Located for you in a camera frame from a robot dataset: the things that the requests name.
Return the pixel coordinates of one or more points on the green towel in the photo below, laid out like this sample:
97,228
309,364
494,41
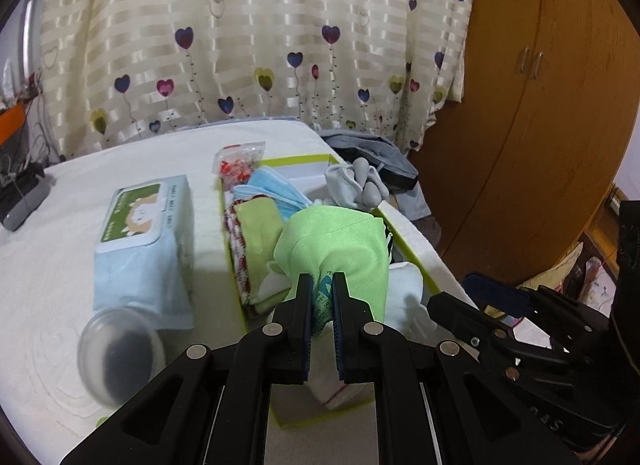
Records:
255,235

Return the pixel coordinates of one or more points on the colourful printed fabric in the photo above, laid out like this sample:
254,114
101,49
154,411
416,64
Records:
590,275

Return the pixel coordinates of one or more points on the blue face masks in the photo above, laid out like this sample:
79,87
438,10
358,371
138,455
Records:
270,192

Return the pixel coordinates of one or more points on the grey translucent round container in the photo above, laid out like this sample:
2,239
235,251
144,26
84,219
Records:
120,355

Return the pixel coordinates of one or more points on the orange tray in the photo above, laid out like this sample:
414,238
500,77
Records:
10,125

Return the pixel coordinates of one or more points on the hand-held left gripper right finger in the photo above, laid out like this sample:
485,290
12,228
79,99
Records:
340,340

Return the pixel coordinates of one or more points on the grey socks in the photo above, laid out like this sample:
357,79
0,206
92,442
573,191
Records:
355,185

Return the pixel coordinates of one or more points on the wooden wardrobe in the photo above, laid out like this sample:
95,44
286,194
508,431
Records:
540,145

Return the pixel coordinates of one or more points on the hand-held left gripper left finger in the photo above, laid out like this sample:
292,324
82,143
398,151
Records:
300,325

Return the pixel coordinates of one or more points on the light green cloth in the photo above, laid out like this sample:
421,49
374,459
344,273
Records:
345,245

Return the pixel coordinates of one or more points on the clear bag of red candies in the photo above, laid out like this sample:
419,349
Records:
240,165

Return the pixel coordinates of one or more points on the heart print curtain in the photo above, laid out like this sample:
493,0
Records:
225,20

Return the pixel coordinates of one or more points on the grey clothing pile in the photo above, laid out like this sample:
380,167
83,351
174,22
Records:
380,150

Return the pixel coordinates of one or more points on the lime cardboard box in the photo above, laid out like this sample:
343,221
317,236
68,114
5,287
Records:
305,176

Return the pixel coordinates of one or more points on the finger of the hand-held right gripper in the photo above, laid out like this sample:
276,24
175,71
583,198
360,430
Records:
452,312
497,292

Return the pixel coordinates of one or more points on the light blue wet wipes pack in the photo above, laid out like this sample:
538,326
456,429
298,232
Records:
140,255

